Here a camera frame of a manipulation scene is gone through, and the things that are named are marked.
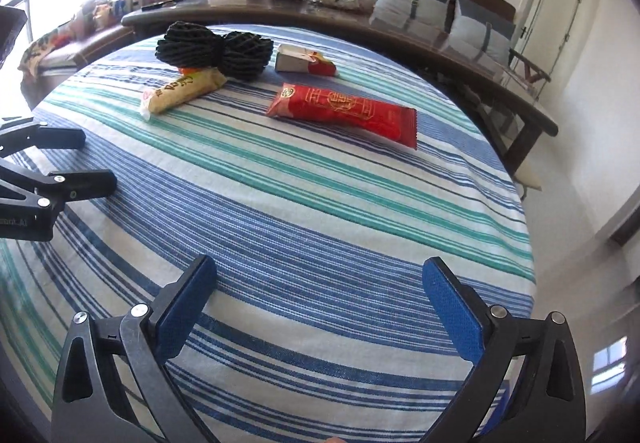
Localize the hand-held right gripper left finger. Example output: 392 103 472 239
51 254 221 443

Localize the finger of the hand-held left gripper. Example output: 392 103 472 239
0 119 87 158
0 159 118 211

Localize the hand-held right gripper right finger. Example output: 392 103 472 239
420 256 587 443

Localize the cream snack packet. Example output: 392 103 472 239
139 68 228 124

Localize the black foam net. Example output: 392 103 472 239
156 21 226 68
217 32 275 82

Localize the long red packet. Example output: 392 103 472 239
265 83 418 151

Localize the small grey red carton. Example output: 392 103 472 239
275 43 338 78

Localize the striped tablecloth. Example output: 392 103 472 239
0 23 538 443

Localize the cushioned rolling stool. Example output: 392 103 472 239
515 158 543 198

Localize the row of small bottles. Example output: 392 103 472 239
92 0 161 28

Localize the dark wooden coffee table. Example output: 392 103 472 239
121 0 558 184

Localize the white door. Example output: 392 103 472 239
535 0 586 71

